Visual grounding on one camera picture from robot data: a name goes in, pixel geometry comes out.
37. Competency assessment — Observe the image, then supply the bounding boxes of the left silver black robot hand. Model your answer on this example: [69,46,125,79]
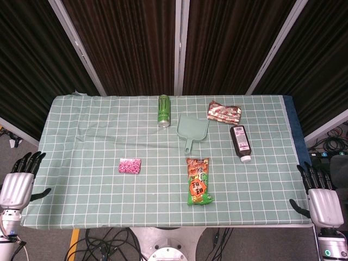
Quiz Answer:
[0,151,52,210]

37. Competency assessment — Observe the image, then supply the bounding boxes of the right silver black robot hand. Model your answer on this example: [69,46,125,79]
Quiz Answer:
[289,161,345,228]

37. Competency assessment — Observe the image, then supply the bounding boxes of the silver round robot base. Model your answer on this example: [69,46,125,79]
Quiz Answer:
[129,227,204,261]

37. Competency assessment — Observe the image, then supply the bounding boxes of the black power strip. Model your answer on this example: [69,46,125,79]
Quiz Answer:
[308,151,348,159]

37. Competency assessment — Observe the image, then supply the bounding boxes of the green checkered tablecloth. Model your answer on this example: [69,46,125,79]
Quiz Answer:
[20,94,313,228]

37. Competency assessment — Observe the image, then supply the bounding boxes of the yellow floor tape strip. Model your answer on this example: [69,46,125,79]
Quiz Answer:
[66,228,81,261]

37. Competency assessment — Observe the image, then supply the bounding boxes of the dark blue under cloth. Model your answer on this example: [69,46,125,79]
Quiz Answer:
[281,95,316,226]

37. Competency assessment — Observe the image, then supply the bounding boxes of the brown bottle white cap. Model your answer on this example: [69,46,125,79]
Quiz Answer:
[229,125,252,164]

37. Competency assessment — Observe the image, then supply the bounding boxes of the dark brown partition panel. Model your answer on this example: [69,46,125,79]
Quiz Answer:
[183,0,297,96]
[252,0,348,136]
[61,0,177,96]
[0,0,100,142]

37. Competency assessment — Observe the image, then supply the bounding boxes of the green orange snack bag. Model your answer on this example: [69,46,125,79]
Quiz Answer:
[186,157,215,206]

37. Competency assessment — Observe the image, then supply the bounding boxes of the red silver foil packet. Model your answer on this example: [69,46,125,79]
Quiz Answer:
[206,101,243,126]

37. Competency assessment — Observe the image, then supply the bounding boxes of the green plastic dustpan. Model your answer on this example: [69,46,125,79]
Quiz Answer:
[176,114,210,156]

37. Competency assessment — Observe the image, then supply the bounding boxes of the green energy drink can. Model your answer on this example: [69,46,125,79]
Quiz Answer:
[157,94,171,128]

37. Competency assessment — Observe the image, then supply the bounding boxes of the black floor cable tangle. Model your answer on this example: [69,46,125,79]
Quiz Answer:
[0,127,24,149]
[206,227,234,261]
[307,123,348,154]
[64,227,153,261]

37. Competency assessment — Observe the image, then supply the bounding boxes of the white partition base rail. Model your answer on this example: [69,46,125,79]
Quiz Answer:
[0,116,40,147]
[304,116,348,142]

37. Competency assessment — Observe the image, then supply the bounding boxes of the white partition frame post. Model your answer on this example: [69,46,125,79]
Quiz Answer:
[245,0,309,96]
[173,0,190,96]
[48,0,107,96]

